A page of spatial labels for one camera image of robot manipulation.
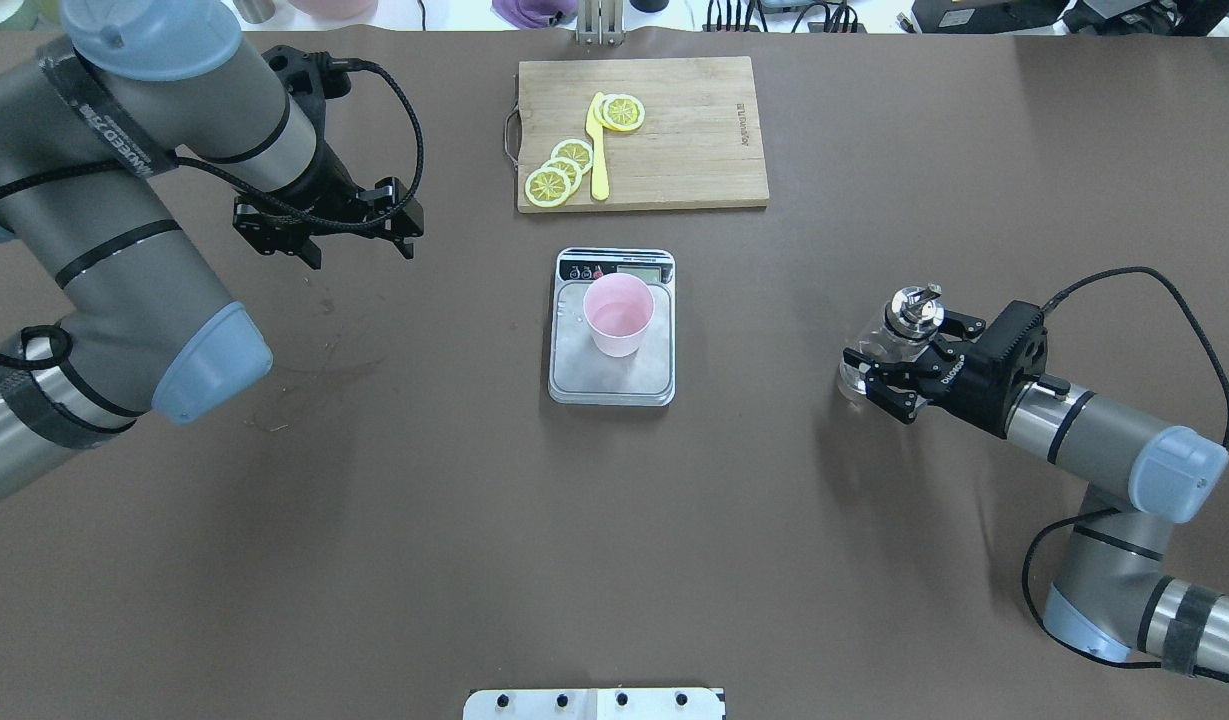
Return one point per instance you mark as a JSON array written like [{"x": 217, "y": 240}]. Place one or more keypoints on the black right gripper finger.
[
  {"x": 959, "y": 328},
  {"x": 899, "y": 389}
]

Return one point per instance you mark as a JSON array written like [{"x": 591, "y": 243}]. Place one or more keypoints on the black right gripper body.
[{"x": 959, "y": 383}]

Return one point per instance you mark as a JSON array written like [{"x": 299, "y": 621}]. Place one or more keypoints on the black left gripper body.
[{"x": 326, "y": 178}]

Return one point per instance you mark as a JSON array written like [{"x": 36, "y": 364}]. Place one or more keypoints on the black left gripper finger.
[
  {"x": 304, "y": 249},
  {"x": 403, "y": 240}
]

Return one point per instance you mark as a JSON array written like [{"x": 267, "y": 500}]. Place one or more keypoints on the pink plastic cup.
[{"x": 618, "y": 309}]

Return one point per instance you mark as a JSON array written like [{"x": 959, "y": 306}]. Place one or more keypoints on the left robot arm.
[{"x": 130, "y": 91}]

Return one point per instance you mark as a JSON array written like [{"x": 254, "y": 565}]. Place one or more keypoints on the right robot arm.
[{"x": 1112, "y": 602}]

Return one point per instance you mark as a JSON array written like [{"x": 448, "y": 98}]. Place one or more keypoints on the digital kitchen scale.
[{"x": 578, "y": 373}]

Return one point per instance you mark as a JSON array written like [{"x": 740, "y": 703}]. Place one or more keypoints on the lemon slice pair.
[{"x": 553, "y": 182}]

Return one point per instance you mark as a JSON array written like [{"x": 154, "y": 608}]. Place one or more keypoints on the yellow plastic knife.
[{"x": 599, "y": 180}]

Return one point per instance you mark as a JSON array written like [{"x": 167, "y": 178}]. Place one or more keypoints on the bamboo cutting board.
[{"x": 699, "y": 147}]

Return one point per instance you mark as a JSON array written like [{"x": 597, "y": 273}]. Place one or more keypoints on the black power strip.
[{"x": 814, "y": 17}]

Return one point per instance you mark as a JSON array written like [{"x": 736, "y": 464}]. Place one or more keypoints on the aluminium frame post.
[{"x": 600, "y": 23}]

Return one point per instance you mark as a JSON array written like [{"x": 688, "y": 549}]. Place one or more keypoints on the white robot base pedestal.
[{"x": 597, "y": 703}]

